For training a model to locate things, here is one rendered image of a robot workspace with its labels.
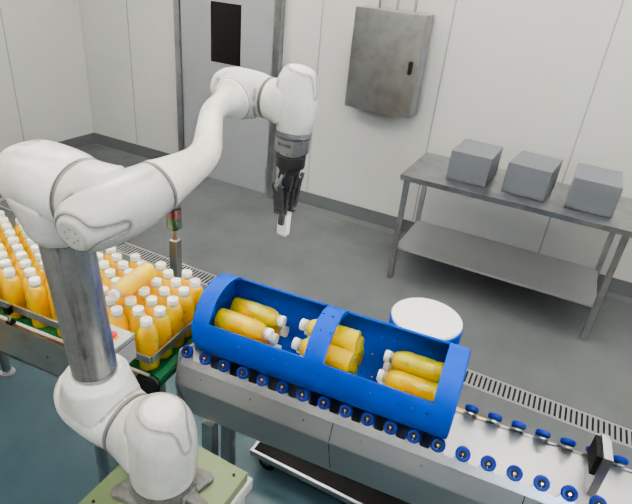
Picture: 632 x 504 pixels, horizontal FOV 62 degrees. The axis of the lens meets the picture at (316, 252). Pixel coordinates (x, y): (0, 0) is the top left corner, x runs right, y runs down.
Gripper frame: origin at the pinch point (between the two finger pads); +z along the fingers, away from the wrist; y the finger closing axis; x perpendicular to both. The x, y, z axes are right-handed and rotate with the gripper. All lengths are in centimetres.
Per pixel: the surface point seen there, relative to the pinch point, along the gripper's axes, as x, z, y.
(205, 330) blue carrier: -23, 47, 4
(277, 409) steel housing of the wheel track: 5, 69, 0
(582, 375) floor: 117, 154, -213
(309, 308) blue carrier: 0, 44, -26
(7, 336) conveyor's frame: -105, 79, 22
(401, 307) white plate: 23, 53, -61
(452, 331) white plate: 45, 52, -58
